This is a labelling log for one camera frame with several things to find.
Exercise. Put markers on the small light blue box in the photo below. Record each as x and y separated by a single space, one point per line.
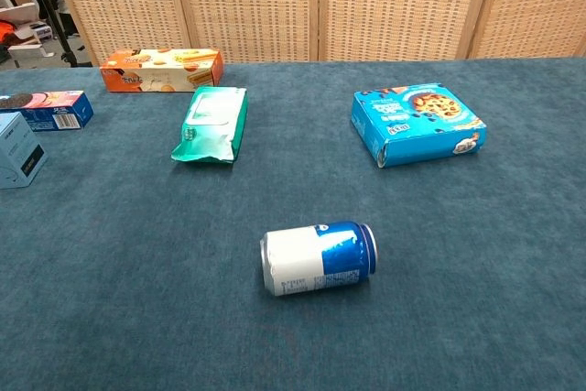
16 153

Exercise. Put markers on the blue chocolate chip cookie box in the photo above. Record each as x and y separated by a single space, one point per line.
412 125

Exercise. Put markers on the orange wafer biscuit box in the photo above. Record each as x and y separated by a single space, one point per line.
160 72

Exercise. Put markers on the blue pink Oreo pack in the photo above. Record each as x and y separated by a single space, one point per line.
55 111

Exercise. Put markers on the blue and white drink can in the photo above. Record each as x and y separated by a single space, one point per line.
311 258

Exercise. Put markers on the green wet wipes pack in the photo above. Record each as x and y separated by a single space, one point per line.
210 130

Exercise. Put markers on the wooden rattan folding screen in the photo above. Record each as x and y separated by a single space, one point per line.
247 6

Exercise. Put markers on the dark blue table cloth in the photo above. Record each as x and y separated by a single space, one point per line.
137 272

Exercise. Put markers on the black tripod stand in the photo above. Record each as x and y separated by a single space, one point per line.
56 27

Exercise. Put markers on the white carton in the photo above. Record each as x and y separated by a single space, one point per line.
27 50

